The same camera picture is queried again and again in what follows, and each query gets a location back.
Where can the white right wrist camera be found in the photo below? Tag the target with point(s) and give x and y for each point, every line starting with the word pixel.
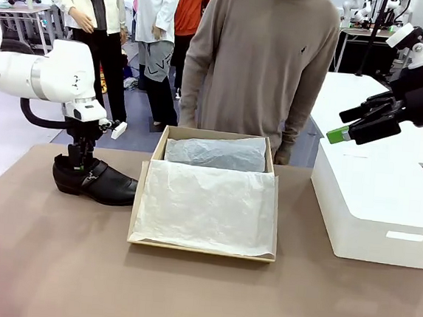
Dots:
pixel 403 36

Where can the colourful clothes pile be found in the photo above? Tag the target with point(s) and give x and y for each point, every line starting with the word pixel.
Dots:
pixel 129 81

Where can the bystander in white coat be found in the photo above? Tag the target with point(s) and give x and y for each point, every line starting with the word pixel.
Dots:
pixel 154 12

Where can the person's right hand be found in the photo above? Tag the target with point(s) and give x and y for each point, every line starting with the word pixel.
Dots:
pixel 187 122

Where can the grey background work table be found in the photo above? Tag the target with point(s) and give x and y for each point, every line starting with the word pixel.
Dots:
pixel 21 8

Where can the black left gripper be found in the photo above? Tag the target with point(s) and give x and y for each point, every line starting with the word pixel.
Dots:
pixel 82 132

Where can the bystander in orange hoodie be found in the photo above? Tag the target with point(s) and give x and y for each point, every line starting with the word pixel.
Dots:
pixel 191 8

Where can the brown cardboard shoe box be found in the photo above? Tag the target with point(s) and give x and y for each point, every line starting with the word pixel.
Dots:
pixel 138 196

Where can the bystander in cream jacket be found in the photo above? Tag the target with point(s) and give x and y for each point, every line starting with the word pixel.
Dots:
pixel 110 1

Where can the white plastic storage bin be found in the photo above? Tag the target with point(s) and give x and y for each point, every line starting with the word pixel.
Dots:
pixel 378 202

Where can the person's right forearm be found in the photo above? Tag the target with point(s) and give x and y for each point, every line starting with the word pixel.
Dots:
pixel 190 93

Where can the white tissue paper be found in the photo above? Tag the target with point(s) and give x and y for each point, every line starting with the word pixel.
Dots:
pixel 207 210

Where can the black leather buckle shoe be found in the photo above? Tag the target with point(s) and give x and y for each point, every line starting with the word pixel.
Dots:
pixel 112 188

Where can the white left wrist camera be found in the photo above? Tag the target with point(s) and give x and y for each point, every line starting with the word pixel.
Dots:
pixel 118 130

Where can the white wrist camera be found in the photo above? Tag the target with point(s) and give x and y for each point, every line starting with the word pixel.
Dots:
pixel 403 36
pixel 118 130

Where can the black stand pole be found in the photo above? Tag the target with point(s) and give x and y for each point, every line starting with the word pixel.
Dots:
pixel 372 39

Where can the white side table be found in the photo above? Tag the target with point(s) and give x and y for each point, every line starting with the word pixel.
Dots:
pixel 350 93

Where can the person's left hand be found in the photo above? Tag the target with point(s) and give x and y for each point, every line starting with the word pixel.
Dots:
pixel 283 154

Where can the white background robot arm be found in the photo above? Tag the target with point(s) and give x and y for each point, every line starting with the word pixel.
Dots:
pixel 352 9

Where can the person's left forearm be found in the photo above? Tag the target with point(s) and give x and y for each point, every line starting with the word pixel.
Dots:
pixel 302 114

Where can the person in beige sweater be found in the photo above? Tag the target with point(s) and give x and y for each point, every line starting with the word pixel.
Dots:
pixel 257 58

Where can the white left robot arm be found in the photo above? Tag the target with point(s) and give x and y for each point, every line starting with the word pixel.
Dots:
pixel 56 74

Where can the dark background robot table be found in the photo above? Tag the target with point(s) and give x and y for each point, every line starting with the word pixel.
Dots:
pixel 358 49

